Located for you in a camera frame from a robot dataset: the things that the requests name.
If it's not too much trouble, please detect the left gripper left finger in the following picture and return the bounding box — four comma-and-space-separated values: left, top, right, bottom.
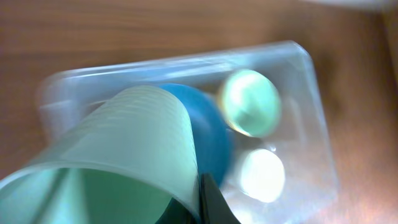
155, 198, 197, 224

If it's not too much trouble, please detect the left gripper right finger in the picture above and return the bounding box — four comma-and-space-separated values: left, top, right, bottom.
200, 173, 240, 224

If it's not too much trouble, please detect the cream plastic cup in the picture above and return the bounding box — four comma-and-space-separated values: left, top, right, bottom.
236, 149, 286, 203

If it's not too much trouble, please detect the dark blue plate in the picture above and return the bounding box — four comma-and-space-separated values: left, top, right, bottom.
159, 83, 234, 186

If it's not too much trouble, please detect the mint green plastic cup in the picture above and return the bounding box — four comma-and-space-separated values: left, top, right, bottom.
1, 86, 200, 223

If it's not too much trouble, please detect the mint green bowl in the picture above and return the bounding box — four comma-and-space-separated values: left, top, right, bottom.
216, 69, 282, 138

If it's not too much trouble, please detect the clear plastic storage container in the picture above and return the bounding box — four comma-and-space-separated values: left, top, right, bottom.
37, 41, 339, 223

